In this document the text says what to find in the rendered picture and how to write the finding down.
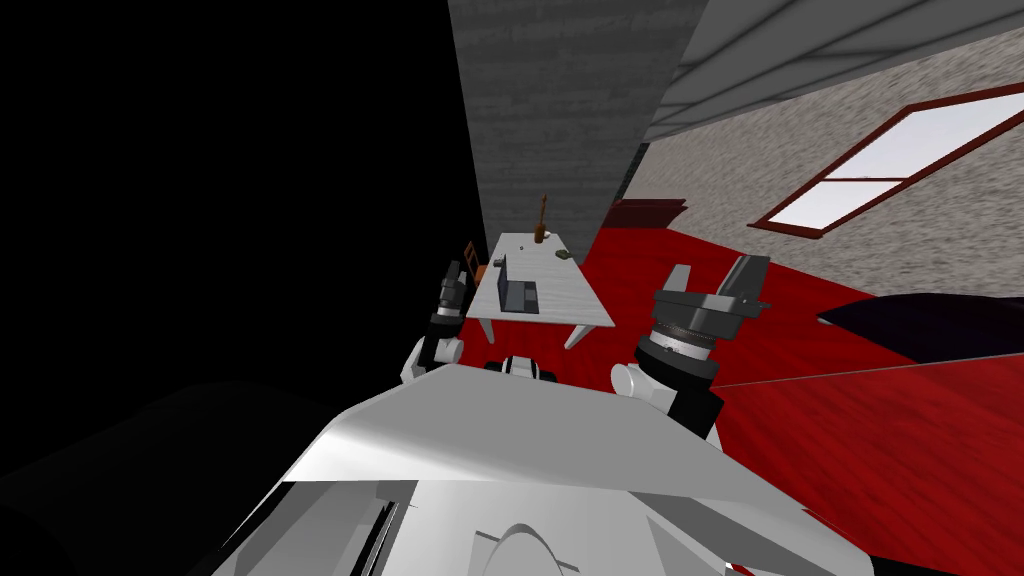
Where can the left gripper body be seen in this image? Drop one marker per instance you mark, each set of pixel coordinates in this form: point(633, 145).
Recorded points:
point(454, 282)

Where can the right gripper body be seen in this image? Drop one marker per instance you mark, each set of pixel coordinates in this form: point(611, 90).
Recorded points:
point(704, 314)

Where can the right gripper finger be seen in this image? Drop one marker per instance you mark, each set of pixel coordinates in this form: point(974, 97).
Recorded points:
point(744, 278)
point(678, 280)

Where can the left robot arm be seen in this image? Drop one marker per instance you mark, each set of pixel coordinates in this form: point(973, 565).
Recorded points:
point(436, 358)

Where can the brown wooden chair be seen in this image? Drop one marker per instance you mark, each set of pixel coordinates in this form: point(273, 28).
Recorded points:
point(474, 262)

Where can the dark red cabinet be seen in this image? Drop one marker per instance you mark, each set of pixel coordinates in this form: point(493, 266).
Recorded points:
point(644, 214)

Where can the white table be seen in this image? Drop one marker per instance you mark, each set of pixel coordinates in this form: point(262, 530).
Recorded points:
point(560, 296)

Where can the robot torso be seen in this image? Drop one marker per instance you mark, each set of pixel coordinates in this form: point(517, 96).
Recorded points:
point(512, 448)

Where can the red framed window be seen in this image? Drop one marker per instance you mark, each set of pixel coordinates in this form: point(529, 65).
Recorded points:
point(888, 164)

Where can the dark purple couch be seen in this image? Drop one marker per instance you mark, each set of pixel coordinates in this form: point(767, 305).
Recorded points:
point(936, 324)

